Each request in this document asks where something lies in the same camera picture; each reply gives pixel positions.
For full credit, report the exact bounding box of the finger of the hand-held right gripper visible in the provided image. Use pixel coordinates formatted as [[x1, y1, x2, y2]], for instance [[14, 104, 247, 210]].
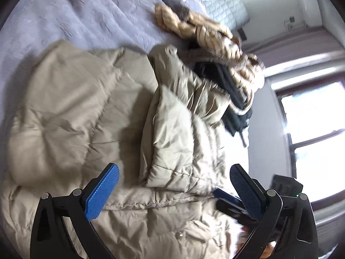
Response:
[[214, 188, 243, 206], [216, 200, 257, 229]]

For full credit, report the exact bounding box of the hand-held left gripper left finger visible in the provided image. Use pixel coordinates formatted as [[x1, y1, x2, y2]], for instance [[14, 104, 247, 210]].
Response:
[[30, 163, 120, 259]]

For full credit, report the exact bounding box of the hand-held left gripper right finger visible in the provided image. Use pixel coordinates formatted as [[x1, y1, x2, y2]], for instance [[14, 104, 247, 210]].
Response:
[[230, 163, 320, 259]]

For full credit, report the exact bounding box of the beige puffer jacket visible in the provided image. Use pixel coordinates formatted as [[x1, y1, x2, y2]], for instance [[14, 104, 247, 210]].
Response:
[[0, 39, 254, 259]]

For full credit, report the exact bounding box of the window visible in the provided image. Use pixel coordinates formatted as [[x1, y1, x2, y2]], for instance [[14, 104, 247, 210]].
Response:
[[271, 73, 345, 203]]

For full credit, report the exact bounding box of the black garment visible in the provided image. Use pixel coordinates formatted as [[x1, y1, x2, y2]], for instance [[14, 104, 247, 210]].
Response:
[[193, 59, 252, 148]]

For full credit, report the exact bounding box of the mauve curtain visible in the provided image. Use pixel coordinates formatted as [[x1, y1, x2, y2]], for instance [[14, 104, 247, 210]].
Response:
[[243, 26, 345, 72]]

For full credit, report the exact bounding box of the beige striped knit garment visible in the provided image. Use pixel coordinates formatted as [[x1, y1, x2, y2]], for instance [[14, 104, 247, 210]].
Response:
[[154, 3, 266, 114]]

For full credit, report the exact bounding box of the grey textured bed blanket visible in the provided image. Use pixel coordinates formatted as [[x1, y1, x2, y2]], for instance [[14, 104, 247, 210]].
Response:
[[0, 0, 267, 195]]

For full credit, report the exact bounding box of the grey quilted headboard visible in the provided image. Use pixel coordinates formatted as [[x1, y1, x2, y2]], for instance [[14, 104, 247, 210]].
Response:
[[202, 0, 250, 31]]

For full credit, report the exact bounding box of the wall outlet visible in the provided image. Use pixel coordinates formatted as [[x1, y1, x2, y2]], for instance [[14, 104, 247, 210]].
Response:
[[285, 16, 297, 31]]

